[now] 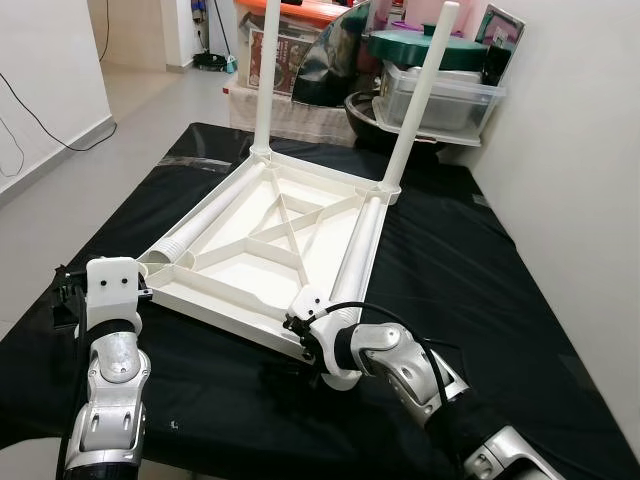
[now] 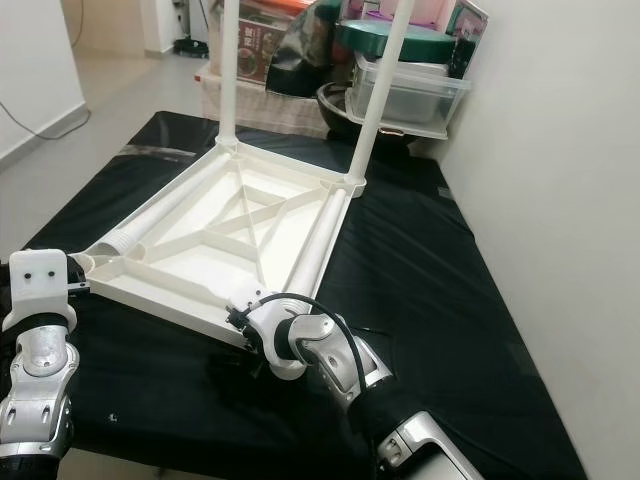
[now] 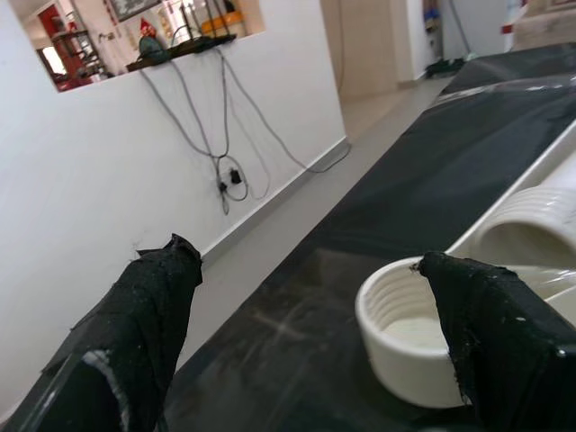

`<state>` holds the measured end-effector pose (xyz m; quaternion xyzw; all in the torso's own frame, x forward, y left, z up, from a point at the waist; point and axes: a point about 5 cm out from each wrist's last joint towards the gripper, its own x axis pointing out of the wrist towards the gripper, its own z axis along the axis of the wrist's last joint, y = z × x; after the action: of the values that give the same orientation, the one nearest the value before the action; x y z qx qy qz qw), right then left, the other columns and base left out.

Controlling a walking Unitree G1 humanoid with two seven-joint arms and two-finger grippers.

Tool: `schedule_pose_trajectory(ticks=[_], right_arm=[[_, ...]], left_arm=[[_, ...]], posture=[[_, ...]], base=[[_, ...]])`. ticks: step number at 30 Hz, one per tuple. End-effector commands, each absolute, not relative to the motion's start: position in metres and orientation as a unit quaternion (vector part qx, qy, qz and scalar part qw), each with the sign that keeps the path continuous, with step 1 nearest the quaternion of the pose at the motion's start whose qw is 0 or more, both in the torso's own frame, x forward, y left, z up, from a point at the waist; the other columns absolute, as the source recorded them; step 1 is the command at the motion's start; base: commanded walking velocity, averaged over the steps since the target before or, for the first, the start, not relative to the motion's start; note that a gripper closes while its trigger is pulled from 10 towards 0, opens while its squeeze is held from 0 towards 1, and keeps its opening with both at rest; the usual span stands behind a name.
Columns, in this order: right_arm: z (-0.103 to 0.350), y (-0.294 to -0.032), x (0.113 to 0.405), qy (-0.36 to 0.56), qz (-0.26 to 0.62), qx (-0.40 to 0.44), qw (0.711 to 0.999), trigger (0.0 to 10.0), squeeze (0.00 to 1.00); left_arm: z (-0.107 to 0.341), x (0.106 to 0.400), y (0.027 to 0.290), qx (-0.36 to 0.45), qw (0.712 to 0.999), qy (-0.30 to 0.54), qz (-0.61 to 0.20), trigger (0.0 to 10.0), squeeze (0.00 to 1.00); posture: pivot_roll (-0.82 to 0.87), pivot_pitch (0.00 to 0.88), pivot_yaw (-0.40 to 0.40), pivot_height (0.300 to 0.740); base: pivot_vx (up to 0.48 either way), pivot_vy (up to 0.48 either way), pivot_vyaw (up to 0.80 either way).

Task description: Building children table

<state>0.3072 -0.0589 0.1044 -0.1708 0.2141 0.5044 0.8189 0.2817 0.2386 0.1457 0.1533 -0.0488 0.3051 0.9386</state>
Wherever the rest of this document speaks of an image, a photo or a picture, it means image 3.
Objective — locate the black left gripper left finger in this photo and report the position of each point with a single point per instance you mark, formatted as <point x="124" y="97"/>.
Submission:
<point x="130" y="324"/>

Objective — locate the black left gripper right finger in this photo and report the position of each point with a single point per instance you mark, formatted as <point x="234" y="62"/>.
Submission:
<point x="504" y="342"/>

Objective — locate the white plastic table top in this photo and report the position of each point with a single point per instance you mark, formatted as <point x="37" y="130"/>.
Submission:
<point x="405" y="366"/>

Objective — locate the white plastic table leg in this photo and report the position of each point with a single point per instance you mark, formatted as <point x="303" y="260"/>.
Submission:
<point x="540" y="207"/>

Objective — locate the clear tape cross patch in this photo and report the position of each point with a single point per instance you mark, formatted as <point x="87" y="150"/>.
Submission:
<point x="288" y="328"/>

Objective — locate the black plug adapter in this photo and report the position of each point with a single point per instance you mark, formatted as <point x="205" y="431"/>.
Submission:
<point x="234" y="175"/>

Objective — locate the black table cloth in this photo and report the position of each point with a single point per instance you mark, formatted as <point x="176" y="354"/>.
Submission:
<point x="405" y="180"/>

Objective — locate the clear tape strip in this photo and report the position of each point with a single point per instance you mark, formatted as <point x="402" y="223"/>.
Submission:
<point x="517" y="84"/>

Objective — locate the green red figurine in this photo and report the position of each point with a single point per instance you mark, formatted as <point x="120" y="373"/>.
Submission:
<point x="150" y="45"/>

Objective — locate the floor mop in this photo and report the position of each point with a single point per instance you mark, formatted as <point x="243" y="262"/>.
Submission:
<point x="443" y="67"/>

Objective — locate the red shelving unit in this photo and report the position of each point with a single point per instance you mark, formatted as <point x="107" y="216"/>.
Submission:
<point x="67" y="45"/>

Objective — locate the yellow crate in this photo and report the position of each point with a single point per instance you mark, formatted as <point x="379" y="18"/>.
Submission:
<point x="225" y="22"/>

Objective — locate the dark framed picture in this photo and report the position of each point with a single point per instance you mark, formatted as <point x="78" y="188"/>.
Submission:
<point x="132" y="6"/>

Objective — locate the white appliance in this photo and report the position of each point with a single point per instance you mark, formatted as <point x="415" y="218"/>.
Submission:
<point x="488" y="22"/>

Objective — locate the light wooden door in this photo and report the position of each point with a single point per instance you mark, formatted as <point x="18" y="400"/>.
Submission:
<point x="369" y="45"/>

